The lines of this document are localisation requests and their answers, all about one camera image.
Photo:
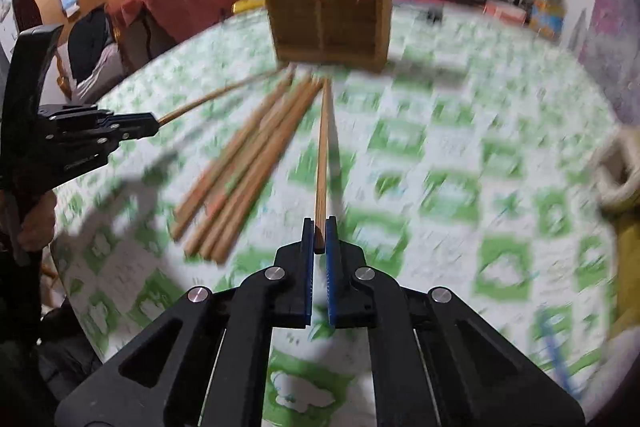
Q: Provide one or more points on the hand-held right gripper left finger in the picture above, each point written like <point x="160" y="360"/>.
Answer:
<point x="309" y="267"/>

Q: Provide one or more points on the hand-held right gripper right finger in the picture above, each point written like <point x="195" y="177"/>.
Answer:
<point x="331" y="267"/>

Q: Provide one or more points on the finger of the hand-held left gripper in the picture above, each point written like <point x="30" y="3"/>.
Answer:
<point x="125" y="134"/>
<point x="132" y="120"/>

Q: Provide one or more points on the bundle of wooden chopsticks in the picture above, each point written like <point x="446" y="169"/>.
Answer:
<point x="245" y="167"/>

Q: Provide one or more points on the person's left hand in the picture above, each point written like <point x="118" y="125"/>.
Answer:
<point x="40" y="222"/>

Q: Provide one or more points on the grey cloth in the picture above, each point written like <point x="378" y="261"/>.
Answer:
<point x="95" y="57"/>

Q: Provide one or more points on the side table with red cloth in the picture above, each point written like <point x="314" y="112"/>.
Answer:
<point x="190" y="2"/>

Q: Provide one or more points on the green and white checked tablecloth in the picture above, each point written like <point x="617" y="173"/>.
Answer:
<point x="450" y="157"/>

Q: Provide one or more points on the blue plastic stick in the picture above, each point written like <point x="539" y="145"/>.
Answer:
<point x="557" y="352"/>

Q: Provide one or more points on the yellow cloth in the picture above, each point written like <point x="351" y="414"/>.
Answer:
<point x="629" y="267"/>

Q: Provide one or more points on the beige cloth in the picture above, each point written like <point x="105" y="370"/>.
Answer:
<point x="617" y="172"/>

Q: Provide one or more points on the floral foil sheet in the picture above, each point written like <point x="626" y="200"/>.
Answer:
<point x="615" y="32"/>

